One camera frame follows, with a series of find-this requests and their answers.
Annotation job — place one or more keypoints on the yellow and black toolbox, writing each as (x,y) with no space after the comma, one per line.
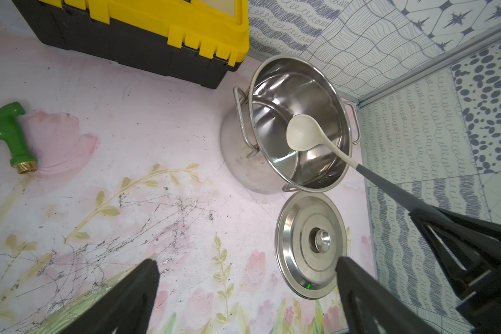
(196,41)

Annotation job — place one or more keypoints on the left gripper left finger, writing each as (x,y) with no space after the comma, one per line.
(126,308)

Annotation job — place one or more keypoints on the cream spoon with grey handle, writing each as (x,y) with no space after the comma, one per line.
(304,133)

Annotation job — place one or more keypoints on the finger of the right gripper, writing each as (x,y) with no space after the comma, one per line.
(468,250)
(482,308)

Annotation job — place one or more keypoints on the stainless steel stock pot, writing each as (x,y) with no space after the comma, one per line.
(253,133)

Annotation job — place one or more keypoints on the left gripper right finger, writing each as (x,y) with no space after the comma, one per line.
(368,306)

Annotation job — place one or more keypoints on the stainless steel pot lid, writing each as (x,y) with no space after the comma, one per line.
(310,237)

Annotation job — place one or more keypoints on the green garden tap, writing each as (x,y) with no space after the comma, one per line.
(22,160)

